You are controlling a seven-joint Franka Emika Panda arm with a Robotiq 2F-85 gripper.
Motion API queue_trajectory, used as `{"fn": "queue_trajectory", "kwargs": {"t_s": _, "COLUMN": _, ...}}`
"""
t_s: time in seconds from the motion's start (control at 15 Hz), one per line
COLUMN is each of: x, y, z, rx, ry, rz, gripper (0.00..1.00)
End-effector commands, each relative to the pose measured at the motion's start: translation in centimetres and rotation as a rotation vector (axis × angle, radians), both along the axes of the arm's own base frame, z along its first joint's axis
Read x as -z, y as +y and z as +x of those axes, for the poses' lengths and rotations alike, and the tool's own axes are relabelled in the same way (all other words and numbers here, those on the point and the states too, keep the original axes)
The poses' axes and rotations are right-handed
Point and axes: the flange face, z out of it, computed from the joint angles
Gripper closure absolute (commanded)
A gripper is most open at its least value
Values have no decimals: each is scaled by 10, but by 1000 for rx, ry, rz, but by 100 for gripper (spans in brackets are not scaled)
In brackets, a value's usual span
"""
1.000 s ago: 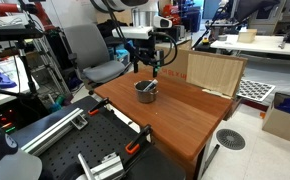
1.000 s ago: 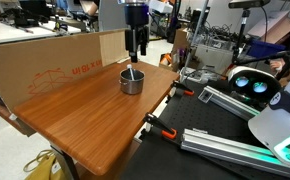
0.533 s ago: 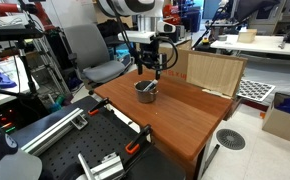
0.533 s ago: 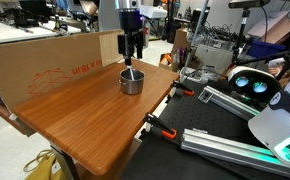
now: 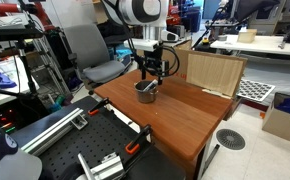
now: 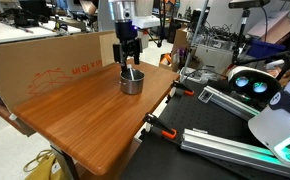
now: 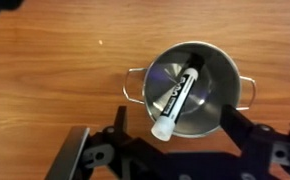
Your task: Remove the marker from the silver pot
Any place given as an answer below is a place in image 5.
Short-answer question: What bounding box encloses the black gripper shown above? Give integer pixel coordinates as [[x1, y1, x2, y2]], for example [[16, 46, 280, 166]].
[[140, 49, 168, 86]]

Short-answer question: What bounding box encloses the black and white marker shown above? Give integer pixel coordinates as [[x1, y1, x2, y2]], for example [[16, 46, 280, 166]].
[[142, 79, 159, 92]]

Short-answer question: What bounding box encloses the silver metal pot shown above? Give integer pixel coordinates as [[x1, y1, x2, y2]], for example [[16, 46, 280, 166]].
[[133, 79, 160, 104]]

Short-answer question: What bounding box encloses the orange and black clamp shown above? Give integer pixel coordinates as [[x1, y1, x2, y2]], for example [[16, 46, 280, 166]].
[[124, 124, 153, 155], [87, 97, 111, 117]]

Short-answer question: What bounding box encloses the large cardboard box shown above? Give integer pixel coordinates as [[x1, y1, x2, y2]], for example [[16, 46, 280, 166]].
[[136, 39, 249, 100]]

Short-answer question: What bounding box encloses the white paper strip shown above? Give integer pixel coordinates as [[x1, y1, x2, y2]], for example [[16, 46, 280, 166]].
[[201, 88, 234, 100]]

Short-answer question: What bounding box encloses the grey office chair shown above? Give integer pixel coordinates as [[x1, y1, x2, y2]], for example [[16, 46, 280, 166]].
[[63, 23, 128, 96]]

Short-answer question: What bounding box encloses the black perforated breadboard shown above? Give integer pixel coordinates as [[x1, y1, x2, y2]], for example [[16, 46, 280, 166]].
[[9, 95, 187, 180]]

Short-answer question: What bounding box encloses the teal bottle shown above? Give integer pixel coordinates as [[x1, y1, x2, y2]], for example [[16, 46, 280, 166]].
[[49, 94, 66, 113]]

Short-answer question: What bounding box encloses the round floor drain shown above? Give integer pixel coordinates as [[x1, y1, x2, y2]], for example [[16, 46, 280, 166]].
[[215, 128, 247, 151]]

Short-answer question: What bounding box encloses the black table leg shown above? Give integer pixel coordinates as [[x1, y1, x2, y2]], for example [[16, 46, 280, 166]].
[[193, 143, 221, 180]]

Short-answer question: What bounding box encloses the grey metal rack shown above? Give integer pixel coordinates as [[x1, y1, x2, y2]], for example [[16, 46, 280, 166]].
[[31, 35, 73, 98]]

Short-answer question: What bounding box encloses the small cardboard box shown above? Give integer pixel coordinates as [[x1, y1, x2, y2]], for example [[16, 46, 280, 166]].
[[237, 28, 258, 44]]

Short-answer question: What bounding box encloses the white perforated tray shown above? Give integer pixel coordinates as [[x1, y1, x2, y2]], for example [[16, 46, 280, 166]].
[[236, 78, 276, 103]]

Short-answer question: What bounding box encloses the white table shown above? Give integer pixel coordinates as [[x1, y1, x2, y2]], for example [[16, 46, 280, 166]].
[[209, 34, 290, 58]]

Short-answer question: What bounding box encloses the black tripod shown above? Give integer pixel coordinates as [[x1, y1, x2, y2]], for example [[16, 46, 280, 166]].
[[0, 39, 40, 101]]

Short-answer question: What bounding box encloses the open cardboard box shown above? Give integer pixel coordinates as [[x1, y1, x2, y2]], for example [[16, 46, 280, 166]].
[[261, 92, 290, 147]]

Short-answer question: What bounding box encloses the black computer with lights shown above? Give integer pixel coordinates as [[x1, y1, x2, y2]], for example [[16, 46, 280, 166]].
[[0, 105, 23, 135]]

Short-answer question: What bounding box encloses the navy and grey cap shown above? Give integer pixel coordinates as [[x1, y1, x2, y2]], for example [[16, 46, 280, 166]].
[[0, 116, 43, 180]]

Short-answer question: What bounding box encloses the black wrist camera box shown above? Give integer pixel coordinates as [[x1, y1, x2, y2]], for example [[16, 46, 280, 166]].
[[160, 59, 171, 77]]

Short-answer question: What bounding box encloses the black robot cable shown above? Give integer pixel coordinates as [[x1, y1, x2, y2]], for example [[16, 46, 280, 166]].
[[103, 0, 147, 73], [164, 46, 181, 78]]

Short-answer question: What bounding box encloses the aluminium bracket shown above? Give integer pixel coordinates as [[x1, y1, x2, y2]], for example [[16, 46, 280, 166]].
[[77, 151, 126, 180]]

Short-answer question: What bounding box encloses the long aluminium rail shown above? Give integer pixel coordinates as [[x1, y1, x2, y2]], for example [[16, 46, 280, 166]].
[[19, 107, 89, 158]]

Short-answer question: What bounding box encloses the black bar camera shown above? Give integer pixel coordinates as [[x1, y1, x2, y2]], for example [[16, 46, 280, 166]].
[[0, 24, 45, 43]]

